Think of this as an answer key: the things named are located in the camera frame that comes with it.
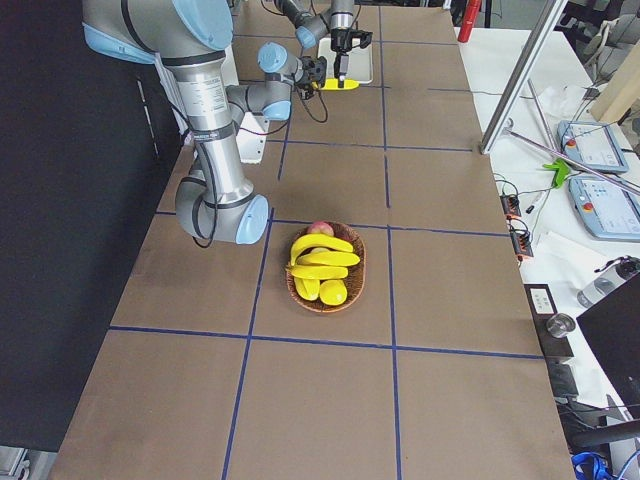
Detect far teach pendant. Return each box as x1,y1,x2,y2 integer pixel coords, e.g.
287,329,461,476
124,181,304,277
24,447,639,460
557,120,629,174

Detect red apple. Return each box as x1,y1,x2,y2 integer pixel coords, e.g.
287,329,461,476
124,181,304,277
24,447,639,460
307,221,335,237

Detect red bottle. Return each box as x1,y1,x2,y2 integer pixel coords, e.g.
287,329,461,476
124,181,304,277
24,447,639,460
457,0,483,43

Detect near teach pendant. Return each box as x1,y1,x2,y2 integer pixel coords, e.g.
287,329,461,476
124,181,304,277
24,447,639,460
568,175,639,242

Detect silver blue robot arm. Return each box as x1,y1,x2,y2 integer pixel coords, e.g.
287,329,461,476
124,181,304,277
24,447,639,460
273,0,358,88
82,1,327,245

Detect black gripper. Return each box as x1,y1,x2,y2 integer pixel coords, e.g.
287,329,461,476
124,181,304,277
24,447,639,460
331,28,350,53
301,52,349,97

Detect yellow banana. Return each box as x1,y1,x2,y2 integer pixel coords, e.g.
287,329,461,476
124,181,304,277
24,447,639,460
321,78,360,91
288,265,349,280
289,233,354,266
294,277,320,301
295,251,361,267

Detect brown wicker basket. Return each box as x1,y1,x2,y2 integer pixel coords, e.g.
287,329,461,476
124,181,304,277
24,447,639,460
285,221,366,313

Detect long metal reacher tool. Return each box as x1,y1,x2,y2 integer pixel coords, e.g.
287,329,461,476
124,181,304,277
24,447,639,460
502,80,639,195

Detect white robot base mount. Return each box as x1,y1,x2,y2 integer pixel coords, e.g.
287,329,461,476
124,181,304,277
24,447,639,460
219,44,271,165

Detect white bear tray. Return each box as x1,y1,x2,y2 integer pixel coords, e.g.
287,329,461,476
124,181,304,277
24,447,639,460
317,37,373,85

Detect teach pendant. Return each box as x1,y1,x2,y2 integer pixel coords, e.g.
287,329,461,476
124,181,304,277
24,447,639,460
557,120,629,174
568,175,639,242

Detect aluminium frame post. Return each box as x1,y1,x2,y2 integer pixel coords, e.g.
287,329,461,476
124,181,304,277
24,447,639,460
479,0,568,154

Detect metal cup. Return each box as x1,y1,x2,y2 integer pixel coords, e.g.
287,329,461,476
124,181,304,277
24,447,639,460
545,313,576,339

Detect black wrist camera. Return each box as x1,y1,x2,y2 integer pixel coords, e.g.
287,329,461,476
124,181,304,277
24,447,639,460
347,29,373,50

